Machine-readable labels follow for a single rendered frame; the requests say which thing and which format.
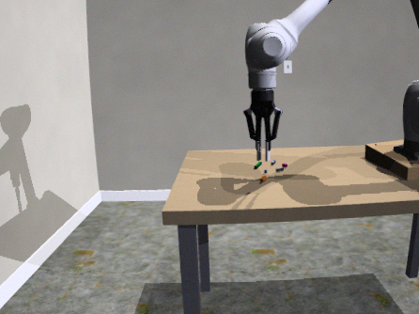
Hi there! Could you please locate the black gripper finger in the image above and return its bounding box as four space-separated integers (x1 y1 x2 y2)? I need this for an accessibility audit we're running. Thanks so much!
263 107 283 162
243 108 262 161

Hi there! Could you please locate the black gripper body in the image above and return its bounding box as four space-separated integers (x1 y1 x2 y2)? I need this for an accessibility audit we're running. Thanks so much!
250 90 275 118

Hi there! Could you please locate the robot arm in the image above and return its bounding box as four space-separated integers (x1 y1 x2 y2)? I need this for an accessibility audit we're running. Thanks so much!
245 0 419 161

